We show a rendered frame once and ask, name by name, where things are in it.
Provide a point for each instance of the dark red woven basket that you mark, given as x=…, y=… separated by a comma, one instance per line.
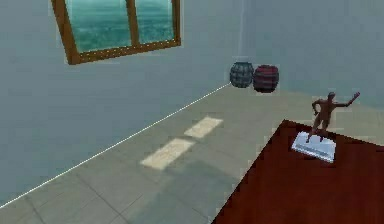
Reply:
x=265, y=78

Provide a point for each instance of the dark red wooden table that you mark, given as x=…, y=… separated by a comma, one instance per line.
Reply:
x=300, y=186

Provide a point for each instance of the brown figure statue white base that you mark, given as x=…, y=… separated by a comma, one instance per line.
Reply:
x=322, y=120

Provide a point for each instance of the grey woven basket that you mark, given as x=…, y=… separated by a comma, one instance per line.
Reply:
x=241, y=74

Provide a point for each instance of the brown framed window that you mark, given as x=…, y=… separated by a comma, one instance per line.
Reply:
x=103, y=26

